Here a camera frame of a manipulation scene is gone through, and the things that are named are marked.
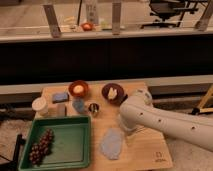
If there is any blue sponge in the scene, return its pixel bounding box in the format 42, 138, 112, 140
52, 92, 69, 103

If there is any pale food in bowl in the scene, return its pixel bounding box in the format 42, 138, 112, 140
107, 88, 117, 100

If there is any black marker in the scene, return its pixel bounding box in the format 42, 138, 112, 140
120, 94, 128, 104

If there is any small metal cup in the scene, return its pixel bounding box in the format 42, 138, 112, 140
89, 103, 99, 117

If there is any small brown block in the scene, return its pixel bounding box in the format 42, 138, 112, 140
57, 104, 67, 116

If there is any dark red bowl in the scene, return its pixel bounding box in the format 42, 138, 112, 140
101, 83, 125, 105

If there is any light blue towel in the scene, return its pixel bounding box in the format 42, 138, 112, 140
99, 128, 123, 160

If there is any green plastic tray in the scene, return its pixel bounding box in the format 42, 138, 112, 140
18, 116, 91, 171

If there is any bunch of dark grapes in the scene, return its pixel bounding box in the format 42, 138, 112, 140
29, 129, 54, 165

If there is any white lidded cup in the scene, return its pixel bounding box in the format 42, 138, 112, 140
32, 97, 48, 116

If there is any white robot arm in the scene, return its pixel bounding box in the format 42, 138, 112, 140
119, 89, 213, 152

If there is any orange object on shelf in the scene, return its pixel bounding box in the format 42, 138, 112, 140
81, 22, 94, 31

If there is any black stand at left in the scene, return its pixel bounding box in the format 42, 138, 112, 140
0, 134, 26, 171

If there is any black office chair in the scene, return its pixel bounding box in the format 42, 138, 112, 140
142, 0, 198, 28

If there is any orange bowl with egg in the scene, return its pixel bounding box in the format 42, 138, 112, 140
68, 80, 89, 98

